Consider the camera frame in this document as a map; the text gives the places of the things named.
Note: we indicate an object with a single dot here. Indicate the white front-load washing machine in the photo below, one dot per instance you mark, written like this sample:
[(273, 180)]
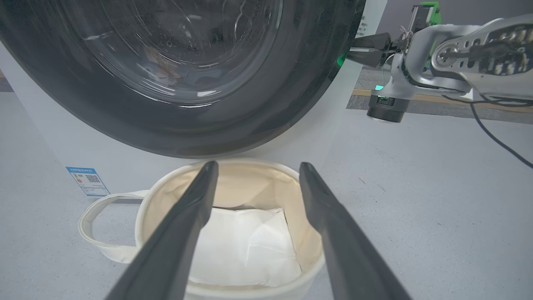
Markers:
[(108, 160)]

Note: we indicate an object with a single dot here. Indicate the cream fabric laundry basket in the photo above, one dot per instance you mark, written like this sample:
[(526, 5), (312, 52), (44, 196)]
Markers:
[(266, 183)]

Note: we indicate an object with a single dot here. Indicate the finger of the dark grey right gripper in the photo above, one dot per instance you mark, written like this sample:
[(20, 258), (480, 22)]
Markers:
[(368, 57), (372, 41)]

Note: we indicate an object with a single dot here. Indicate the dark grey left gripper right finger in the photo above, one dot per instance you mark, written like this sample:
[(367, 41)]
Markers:
[(345, 250)]

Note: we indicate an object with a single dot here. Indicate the white cloth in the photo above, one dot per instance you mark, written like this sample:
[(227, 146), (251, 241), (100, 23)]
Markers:
[(250, 250)]

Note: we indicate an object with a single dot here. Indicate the black round glass washer door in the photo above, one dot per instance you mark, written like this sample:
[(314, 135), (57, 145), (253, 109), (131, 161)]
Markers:
[(291, 83)]

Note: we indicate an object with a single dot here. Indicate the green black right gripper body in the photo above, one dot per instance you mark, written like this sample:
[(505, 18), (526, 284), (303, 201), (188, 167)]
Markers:
[(425, 16)]

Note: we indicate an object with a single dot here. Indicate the small printed text label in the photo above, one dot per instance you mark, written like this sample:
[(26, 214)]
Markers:
[(362, 27)]

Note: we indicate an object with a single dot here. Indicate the blue energy label sticker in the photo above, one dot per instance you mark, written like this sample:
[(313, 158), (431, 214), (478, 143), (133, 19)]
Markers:
[(88, 181)]

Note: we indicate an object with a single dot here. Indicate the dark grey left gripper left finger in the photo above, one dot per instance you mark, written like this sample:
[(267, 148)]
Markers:
[(175, 250)]

